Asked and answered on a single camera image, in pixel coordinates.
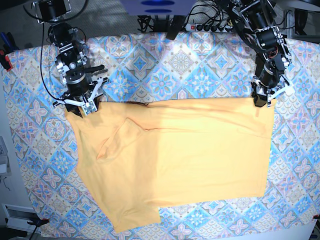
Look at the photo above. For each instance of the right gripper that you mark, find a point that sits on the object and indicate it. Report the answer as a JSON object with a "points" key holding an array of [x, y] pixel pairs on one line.
{"points": [[82, 98]]}

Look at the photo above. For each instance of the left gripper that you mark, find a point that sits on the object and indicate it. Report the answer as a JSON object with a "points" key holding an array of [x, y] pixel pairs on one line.
{"points": [[263, 95]]}

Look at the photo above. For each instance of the yellow T-shirt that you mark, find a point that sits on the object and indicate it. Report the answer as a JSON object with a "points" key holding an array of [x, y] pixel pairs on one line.
{"points": [[136, 158]]}

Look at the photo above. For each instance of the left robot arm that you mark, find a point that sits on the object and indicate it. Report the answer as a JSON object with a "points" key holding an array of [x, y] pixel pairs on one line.
{"points": [[254, 22]]}

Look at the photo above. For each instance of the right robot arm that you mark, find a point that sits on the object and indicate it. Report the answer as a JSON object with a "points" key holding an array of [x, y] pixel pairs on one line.
{"points": [[71, 62]]}

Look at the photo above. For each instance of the patterned tablecloth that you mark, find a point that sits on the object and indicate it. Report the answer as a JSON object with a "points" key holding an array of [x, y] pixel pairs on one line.
{"points": [[146, 68]]}

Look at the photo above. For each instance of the left edge red clamp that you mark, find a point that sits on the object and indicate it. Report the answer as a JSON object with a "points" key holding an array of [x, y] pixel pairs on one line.
{"points": [[8, 47]]}

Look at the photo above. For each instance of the black centre table clamp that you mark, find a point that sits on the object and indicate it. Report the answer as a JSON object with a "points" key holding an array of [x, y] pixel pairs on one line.
{"points": [[175, 26]]}

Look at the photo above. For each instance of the bottom left orange clamp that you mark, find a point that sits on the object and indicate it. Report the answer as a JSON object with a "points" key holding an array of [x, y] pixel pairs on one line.
{"points": [[37, 222]]}

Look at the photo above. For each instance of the white power strip red switch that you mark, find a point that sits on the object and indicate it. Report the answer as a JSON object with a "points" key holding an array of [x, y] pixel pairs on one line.
{"points": [[194, 27]]}

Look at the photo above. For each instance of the white wall trunking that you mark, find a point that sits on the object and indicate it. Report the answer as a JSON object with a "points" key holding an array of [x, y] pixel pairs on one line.
{"points": [[17, 217]]}

